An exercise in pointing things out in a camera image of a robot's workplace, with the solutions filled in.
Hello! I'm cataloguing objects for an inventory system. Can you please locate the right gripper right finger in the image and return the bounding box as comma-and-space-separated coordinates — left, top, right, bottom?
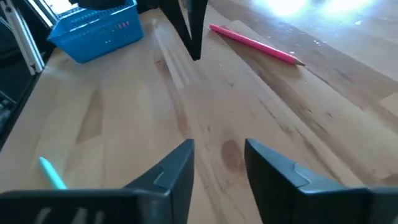
244, 139, 398, 224

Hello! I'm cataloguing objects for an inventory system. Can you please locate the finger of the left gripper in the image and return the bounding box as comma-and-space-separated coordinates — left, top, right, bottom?
158, 0, 200, 61
187, 0, 208, 59

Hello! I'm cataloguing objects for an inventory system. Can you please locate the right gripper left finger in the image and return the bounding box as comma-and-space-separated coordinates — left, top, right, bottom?
0, 139, 195, 224

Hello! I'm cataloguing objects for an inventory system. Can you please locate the blue plastic bin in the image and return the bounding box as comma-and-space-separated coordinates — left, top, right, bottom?
47, 0, 145, 64

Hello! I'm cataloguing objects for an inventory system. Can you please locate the pinkish red pencil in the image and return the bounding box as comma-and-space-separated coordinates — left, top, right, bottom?
208, 23, 307, 67

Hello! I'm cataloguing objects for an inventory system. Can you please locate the mint green pen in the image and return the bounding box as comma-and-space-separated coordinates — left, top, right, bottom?
38, 156, 68, 190

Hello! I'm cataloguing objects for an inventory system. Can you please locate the silver bracket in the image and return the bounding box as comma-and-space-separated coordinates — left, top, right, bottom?
0, 0, 46, 76

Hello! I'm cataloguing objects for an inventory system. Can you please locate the black aluminium frame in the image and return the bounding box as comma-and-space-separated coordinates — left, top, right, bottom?
0, 0, 58, 147

